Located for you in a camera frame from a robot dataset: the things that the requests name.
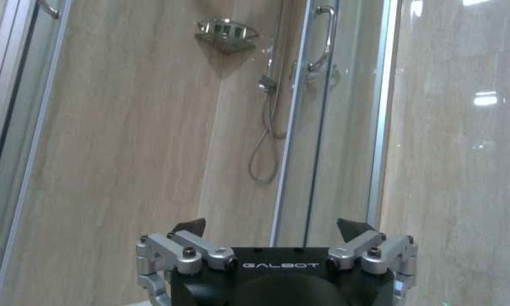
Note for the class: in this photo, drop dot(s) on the chrome shower rail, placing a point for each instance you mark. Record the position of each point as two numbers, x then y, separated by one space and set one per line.
277 67

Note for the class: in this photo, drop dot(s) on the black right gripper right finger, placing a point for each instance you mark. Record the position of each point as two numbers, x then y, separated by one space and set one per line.
379 252

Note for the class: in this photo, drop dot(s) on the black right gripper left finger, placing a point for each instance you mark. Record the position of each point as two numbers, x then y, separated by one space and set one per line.
183 252

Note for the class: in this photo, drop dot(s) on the chrome corner shower basket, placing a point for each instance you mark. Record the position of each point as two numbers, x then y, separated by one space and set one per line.
225 35

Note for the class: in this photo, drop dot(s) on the glass shower door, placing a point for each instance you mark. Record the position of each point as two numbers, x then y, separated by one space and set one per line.
12 105
327 121

